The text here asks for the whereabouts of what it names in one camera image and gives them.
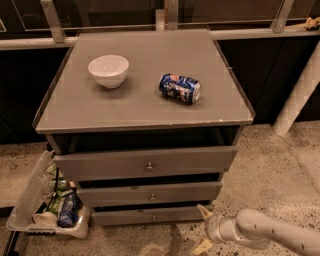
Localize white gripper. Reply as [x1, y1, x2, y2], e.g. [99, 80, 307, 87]
[190, 204, 229, 256]

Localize grey bottom drawer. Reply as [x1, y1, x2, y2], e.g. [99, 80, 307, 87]
[92, 206, 203, 226]

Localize grey drawer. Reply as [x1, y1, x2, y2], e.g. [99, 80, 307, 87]
[92, 206, 203, 226]
[78, 182, 222, 207]
[55, 146, 237, 181]

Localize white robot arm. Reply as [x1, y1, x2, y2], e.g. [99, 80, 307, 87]
[191, 204, 320, 256]

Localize grey top drawer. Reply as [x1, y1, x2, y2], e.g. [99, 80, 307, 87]
[55, 146, 237, 181]

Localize grey middle drawer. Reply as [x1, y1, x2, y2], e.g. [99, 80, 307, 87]
[78, 182, 222, 207]

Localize grey drawer cabinet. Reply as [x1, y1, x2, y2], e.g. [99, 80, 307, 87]
[34, 30, 254, 214]

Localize blue snack bag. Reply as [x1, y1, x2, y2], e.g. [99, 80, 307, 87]
[57, 191, 80, 228]

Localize blue soda can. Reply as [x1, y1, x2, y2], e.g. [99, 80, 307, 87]
[159, 74, 201, 105]

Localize green snack packet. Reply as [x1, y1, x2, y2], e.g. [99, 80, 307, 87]
[43, 162, 69, 215]

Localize white cup in bin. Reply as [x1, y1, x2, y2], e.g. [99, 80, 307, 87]
[32, 212, 58, 226]

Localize clear plastic bin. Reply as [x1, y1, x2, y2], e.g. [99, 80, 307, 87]
[6, 151, 90, 238]

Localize white ceramic bowl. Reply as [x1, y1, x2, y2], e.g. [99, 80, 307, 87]
[88, 55, 129, 89]

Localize white diagonal post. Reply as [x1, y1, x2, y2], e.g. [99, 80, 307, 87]
[272, 42, 320, 137]

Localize metal railing frame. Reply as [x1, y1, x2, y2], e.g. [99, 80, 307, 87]
[0, 0, 320, 50]

